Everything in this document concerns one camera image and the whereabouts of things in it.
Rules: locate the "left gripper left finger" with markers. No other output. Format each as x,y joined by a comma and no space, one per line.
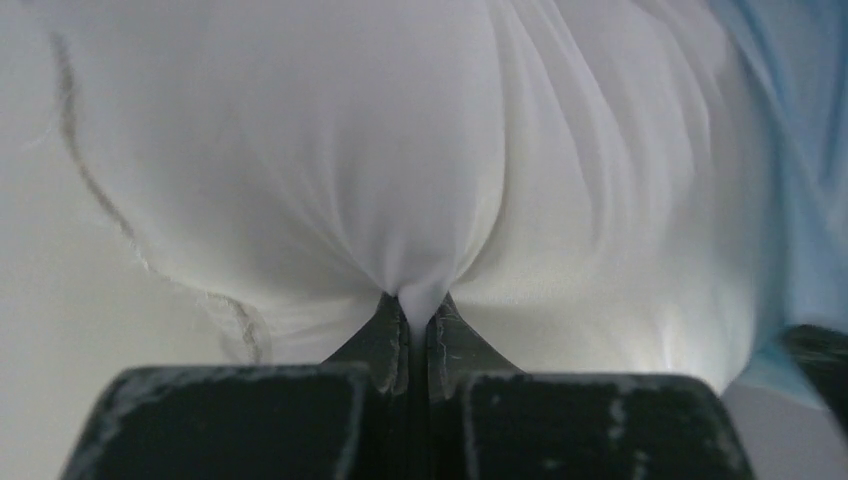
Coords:
344,418

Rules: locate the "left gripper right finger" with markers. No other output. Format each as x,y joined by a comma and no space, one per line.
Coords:
490,420

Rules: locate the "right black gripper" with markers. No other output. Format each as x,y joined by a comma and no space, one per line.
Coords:
821,355

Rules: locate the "white pillow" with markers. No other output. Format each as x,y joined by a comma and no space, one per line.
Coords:
590,181

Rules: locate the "light blue pillowcase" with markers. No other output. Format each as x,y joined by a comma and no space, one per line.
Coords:
797,54

